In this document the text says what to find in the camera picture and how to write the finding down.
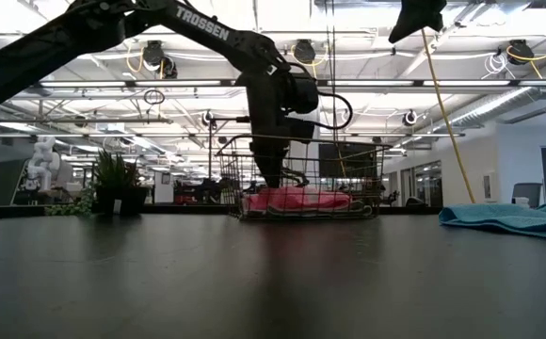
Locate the white wall dispenser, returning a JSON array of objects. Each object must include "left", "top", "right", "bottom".
[{"left": 481, "top": 170, "right": 497, "bottom": 202}]

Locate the grey visitor chair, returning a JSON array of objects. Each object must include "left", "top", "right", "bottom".
[{"left": 510, "top": 182, "right": 544, "bottom": 209}]

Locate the small potted green plant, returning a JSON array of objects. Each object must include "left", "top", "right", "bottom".
[{"left": 42, "top": 149, "right": 151, "bottom": 218}]

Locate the gold wire basket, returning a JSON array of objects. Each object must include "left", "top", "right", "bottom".
[{"left": 215, "top": 133, "right": 395, "bottom": 222}]

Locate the white robot figure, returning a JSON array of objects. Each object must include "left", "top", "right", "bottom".
[{"left": 22, "top": 136, "right": 63, "bottom": 193}]

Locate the light blue microfiber towel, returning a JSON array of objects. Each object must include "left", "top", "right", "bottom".
[{"left": 438, "top": 190, "right": 546, "bottom": 241}]

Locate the black monitor screen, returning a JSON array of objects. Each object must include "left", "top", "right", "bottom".
[{"left": 318, "top": 143, "right": 379, "bottom": 180}]

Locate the yellow power cable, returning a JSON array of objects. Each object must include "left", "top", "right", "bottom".
[{"left": 419, "top": 27, "right": 477, "bottom": 205}]

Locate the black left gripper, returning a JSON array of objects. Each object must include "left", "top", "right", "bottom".
[{"left": 242, "top": 70, "right": 319, "bottom": 189}]

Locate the black gantry frame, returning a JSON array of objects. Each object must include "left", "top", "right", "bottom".
[{"left": 207, "top": 115, "right": 255, "bottom": 180}]

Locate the pink microfiber towel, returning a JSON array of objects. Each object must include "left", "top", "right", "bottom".
[{"left": 243, "top": 185, "right": 355, "bottom": 214}]

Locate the black hanging power cable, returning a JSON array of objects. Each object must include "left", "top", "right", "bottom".
[{"left": 329, "top": 0, "right": 340, "bottom": 142}]

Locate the silver ceiling duct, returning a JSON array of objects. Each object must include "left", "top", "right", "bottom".
[{"left": 430, "top": 56, "right": 546, "bottom": 136}]

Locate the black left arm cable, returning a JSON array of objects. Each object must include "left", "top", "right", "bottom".
[{"left": 317, "top": 91, "right": 355, "bottom": 132}]

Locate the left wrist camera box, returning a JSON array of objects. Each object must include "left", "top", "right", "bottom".
[{"left": 289, "top": 74, "right": 321, "bottom": 116}]

